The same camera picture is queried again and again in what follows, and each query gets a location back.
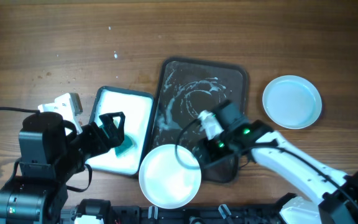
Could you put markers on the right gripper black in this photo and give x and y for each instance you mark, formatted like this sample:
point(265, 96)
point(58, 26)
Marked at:
point(205, 153)

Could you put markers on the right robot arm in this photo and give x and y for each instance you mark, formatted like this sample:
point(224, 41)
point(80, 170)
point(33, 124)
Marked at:
point(330, 195)

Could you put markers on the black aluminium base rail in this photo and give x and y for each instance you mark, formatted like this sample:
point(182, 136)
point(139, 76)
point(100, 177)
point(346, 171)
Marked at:
point(248, 214)

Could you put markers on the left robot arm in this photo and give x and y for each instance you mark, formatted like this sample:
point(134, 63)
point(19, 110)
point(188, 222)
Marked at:
point(52, 151)

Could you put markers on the green yellow sponge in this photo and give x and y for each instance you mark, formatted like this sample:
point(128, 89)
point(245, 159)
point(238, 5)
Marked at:
point(126, 147)

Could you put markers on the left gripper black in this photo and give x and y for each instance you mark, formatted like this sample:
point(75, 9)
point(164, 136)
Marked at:
point(100, 142)

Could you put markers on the brown plastic tray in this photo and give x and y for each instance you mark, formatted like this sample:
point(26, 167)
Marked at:
point(187, 87)

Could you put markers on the white plate blue smear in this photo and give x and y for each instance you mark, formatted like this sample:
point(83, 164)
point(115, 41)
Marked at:
point(164, 182)

